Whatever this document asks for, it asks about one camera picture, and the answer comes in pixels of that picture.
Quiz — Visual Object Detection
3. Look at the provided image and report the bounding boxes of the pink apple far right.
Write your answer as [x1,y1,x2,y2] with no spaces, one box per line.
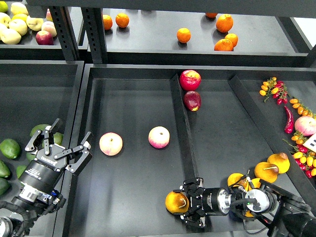
[294,116,316,136]

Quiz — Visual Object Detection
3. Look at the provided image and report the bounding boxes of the yellow apple with stem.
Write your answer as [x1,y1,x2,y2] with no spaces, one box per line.
[26,16,44,32]

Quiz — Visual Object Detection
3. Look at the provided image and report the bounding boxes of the bright red apple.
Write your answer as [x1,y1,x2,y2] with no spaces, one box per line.
[179,70,201,91]

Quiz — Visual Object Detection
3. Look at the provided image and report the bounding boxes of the pale peach on shelf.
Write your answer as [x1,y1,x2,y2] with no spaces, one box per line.
[41,21,57,38]

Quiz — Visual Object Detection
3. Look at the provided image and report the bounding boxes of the red chili pepper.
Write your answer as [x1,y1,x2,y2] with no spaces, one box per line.
[284,106,294,134]

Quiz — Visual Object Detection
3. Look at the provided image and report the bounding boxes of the white label card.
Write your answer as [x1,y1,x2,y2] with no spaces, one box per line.
[303,134,316,152]

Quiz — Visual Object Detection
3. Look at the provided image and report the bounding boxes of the yellow pear pile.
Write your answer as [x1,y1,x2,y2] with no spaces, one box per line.
[248,178,261,191]
[227,173,248,189]

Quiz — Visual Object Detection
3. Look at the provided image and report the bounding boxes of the yellow apple front left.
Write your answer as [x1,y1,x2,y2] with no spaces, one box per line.
[0,29,21,44]

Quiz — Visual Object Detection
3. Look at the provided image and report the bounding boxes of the yellow apple middle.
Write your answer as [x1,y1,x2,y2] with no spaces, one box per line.
[8,19,28,36]

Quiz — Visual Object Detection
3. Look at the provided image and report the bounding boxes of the black tray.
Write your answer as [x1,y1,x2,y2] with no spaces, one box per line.
[63,64,316,237]
[0,60,84,237]

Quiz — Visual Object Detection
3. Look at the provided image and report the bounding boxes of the cherry tomato bunch lower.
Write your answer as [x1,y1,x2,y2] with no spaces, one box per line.
[283,132,316,178]

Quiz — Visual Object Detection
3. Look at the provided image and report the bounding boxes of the yellow pear bottom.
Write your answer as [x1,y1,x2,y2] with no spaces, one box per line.
[244,210,254,218]

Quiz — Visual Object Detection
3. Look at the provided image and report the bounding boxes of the cherry tomato bunch upper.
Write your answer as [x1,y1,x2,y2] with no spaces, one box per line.
[259,77,288,105]

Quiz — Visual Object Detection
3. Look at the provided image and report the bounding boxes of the yellow pear left pile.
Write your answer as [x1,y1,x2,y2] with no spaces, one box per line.
[227,173,248,189]

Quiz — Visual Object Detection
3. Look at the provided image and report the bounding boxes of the cherry tomato bunch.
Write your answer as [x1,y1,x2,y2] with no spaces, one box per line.
[259,77,288,105]
[283,132,316,178]

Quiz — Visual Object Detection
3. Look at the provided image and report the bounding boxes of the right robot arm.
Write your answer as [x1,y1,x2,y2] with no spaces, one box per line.
[173,174,316,237]

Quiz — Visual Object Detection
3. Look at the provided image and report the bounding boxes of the black shelf upright posts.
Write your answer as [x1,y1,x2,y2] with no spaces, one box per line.
[48,6,109,65]

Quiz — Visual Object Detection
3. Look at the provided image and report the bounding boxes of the orange cut by post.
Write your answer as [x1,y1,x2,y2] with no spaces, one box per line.
[102,14,113,31]

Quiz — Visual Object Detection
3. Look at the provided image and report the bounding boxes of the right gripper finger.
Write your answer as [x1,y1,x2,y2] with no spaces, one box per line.
[173,177,204,198]
[175,206,206,228]

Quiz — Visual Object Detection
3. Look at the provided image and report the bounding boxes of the green lime corner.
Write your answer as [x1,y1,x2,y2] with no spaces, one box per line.
[0,1,8,13]

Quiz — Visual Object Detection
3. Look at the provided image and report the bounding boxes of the dark red apple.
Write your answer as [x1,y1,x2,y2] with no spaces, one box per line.
[183,91,201,112]

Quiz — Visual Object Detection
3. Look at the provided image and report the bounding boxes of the pink apple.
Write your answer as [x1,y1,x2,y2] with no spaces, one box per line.
[148,126,170,149]
[99,132,123,156]
[294,116,316,136]

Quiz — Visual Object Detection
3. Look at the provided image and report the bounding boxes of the black left tray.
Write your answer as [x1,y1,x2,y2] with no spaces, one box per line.
[0,60,84,237]

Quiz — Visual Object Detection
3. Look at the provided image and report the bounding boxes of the red apple on shelf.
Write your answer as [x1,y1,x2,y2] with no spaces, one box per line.
[36,30,54,45]

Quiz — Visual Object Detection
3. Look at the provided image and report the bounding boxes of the green avocado lower edge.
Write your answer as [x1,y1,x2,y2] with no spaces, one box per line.
[0,178,10,196]

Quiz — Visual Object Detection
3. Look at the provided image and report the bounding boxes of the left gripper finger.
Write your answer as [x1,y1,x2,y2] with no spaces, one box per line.
[25,118,62,155]
[53,131,93,176]

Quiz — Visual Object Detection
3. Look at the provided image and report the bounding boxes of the pink apple left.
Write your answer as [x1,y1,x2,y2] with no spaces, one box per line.
[99,132,123,156]

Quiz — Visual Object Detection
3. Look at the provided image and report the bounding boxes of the green avocado long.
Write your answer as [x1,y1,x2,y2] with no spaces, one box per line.
[16,165,27,179]

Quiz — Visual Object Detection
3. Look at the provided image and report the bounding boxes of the green avocado upper left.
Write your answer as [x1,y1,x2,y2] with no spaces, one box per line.
[0,138,21,159]

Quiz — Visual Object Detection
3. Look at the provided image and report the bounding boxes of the black middle tray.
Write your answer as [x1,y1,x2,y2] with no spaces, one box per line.
[63,64,316,237]

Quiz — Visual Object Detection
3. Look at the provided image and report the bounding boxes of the dark green avocado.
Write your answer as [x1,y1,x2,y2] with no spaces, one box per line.
[26,153,36,162]

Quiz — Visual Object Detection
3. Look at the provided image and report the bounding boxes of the orange upper left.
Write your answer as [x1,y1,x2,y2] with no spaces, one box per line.
[115,13,129,28]

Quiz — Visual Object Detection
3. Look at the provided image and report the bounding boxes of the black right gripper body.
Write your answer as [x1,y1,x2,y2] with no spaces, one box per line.
[189,187,231,216]

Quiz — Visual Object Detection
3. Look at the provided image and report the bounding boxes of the green avocado at edge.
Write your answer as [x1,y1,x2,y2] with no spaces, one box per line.
[0,160,11,178]

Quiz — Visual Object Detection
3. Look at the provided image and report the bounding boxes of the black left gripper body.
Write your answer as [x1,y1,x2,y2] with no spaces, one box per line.
[19,145,69,194]

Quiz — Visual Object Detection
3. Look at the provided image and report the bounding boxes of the orange cherry tomato string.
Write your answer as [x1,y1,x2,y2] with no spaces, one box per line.
[289,96,315,118]

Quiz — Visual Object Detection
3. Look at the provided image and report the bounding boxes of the yellow pear middle pile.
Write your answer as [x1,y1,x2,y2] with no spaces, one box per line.
[248,178,261,191]

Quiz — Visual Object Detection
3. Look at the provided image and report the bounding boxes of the yellow pear with stem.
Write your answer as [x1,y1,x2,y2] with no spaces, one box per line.
[254,162,279,183]

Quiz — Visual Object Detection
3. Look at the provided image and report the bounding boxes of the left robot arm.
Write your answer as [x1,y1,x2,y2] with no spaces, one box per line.
[0,118,92,237]

